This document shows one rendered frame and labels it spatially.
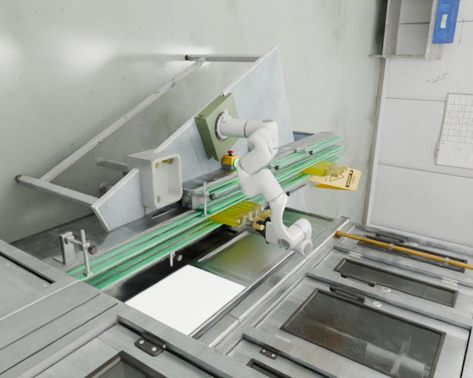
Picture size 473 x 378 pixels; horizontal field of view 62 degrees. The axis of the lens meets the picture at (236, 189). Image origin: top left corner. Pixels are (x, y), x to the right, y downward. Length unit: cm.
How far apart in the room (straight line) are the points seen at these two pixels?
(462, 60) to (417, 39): 78
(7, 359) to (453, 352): 130
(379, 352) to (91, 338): 95
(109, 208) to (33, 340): 90
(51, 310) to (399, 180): 715
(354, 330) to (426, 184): 625
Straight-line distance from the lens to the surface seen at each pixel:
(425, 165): 761
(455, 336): 166
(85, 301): 101
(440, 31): 678
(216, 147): 206
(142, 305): 157
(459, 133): 742
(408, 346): 155
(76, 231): 233
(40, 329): 95
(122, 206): 177
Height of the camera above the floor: 206
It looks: 33 degrees down
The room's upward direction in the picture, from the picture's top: 103 degrees clockwise
